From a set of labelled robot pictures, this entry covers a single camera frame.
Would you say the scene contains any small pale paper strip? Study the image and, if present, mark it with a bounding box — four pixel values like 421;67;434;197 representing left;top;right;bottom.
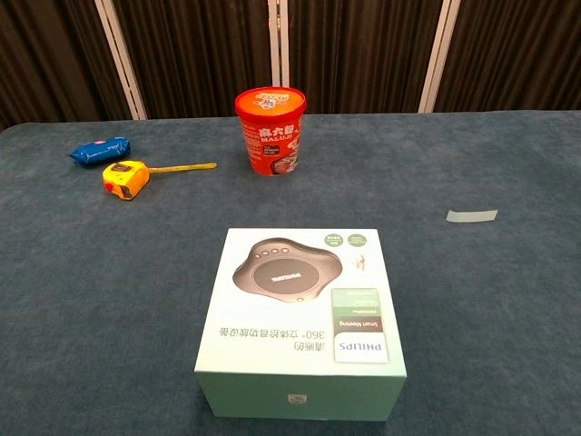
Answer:
446;209;499;225

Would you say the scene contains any Philips speakerphone box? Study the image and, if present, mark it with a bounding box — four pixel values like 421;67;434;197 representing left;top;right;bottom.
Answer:
193;227;408;423

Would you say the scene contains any red instant noodle cup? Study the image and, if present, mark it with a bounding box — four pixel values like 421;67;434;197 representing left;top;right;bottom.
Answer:
234;85;308;177

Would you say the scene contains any yellow tape measure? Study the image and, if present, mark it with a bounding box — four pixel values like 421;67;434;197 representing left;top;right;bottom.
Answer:
101;159;219;202

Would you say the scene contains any blue-grey table cloth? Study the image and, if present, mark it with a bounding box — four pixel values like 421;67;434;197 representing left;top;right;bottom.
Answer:
0;108;581;436

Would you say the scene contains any blue snack packet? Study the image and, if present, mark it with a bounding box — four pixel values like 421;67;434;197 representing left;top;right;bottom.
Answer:
67;135;133;169

